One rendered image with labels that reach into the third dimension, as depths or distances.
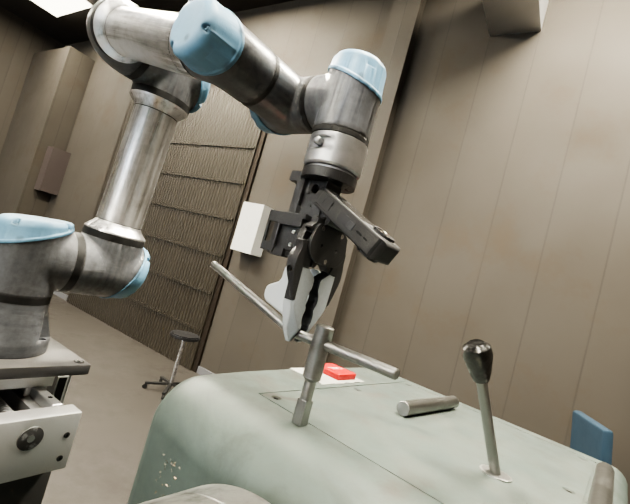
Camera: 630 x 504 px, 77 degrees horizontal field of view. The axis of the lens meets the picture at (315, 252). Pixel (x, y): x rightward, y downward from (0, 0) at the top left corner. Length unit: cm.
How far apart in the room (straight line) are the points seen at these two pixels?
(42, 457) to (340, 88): 67
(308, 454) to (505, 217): 323
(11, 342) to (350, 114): 63
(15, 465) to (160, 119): 61
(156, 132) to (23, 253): 32
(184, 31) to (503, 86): 366
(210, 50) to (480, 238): 320
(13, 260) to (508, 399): 318
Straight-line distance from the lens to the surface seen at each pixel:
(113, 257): 85
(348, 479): 42
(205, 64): 50
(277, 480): 43
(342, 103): 51
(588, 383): 341
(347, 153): 49
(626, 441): 347
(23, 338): 82
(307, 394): 48
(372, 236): 42
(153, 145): 87
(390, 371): 42
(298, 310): 47
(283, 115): 56
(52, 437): 77
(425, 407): 70
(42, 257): 80
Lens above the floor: 142
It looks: 4 degrees up
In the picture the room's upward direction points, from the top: 16 degrees clockwise
